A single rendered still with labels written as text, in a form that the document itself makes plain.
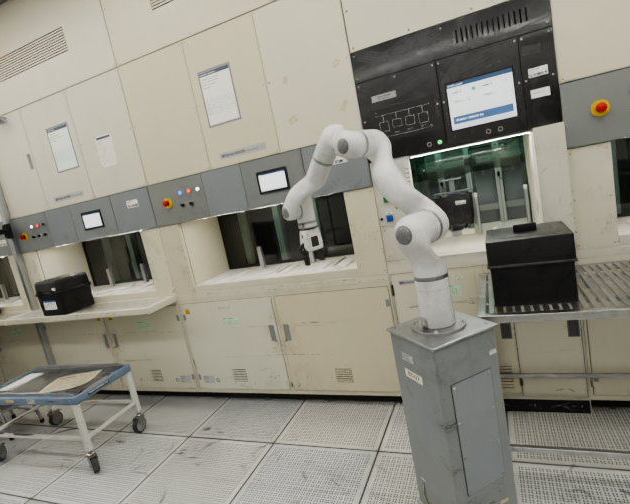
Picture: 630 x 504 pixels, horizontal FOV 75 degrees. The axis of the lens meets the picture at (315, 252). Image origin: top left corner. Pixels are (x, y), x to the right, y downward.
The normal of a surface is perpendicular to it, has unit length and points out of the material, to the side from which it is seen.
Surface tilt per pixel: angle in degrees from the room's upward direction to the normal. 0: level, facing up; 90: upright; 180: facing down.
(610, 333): 90
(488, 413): 90
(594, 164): 90
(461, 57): 90
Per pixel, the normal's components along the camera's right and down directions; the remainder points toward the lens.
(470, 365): 0.38, 0.07
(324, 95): -0.37, 0.22
